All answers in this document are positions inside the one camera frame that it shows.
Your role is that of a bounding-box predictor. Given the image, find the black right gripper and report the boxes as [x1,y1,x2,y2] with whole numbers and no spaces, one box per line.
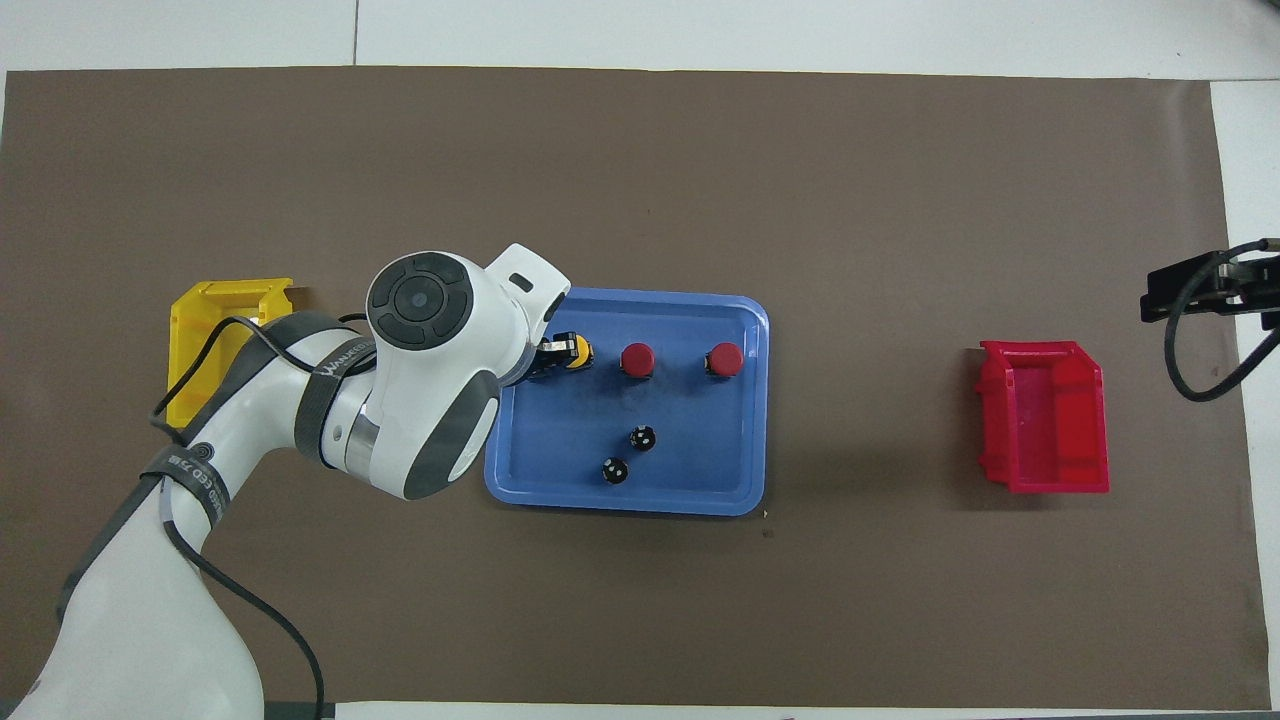
[1141,240,1280,332]

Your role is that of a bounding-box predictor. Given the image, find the blue plastic tray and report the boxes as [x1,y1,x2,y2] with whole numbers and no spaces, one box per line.
[484,287,770,518]

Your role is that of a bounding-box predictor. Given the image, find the red plastic bin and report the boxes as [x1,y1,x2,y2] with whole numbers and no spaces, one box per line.
[977,340,1111,495]

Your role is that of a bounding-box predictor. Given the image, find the brown table mat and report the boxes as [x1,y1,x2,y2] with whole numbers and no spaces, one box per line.
[0,66,1271,713]

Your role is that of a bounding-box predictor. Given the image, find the yellow plastic bin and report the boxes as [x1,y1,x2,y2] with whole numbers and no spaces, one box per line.
[168,278,296,431]

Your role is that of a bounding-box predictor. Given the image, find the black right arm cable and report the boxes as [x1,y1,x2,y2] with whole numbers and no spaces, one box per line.
[1165,240,1280,403]

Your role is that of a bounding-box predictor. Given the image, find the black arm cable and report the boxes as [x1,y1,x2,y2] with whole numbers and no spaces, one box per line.
[150,315,327,720]
[1165,240,1280,403]

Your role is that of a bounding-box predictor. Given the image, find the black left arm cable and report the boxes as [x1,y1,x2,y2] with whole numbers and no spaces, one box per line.
[150,315,327,720]

